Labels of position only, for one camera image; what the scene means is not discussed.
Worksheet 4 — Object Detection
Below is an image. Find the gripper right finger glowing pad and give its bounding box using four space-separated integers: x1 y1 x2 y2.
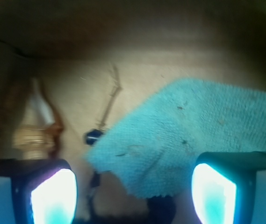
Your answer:
192 151 266 224

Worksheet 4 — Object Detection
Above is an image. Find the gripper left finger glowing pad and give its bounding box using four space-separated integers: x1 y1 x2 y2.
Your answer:
0 159 78 224

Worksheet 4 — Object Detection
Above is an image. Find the light blue terry cloth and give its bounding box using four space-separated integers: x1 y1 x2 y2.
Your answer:
85 78 266 198

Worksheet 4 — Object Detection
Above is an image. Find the orange conch seashell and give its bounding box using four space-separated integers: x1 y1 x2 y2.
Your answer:
13 77 65 160

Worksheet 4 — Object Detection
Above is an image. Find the small blue capped object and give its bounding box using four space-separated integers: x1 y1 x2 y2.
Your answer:
83 129 104 146

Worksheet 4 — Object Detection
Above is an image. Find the brown paper bag basket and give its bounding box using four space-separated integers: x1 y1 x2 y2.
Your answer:
0 0 266 221

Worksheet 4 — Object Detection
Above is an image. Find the dark navy rope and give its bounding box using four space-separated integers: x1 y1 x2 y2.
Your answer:
76 195 178 224

